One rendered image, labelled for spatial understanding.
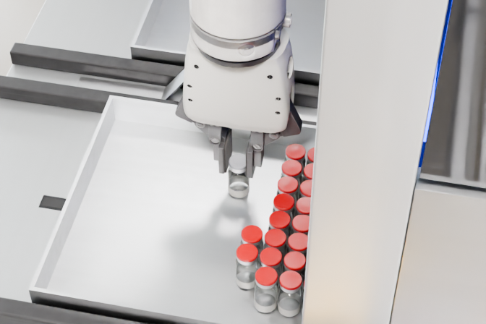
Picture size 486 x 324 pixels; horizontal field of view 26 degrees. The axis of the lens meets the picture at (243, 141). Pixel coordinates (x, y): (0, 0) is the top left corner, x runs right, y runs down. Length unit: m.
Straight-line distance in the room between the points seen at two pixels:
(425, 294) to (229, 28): 0.28
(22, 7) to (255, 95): 1.82
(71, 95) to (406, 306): 0.54
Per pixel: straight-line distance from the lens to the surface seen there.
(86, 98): 1.17
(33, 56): 1.23
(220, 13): 0.87
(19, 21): 2.70
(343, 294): 0.77
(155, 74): 1.19
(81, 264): 1.05
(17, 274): 1.05
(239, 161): 1.06
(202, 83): 0.96
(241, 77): 0.94
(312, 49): 1.25
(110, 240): 1.06
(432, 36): 0.58
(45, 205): 1.10
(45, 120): 1.18
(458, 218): 0.69
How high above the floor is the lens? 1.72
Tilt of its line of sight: 47 degrees down
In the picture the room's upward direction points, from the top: straight up
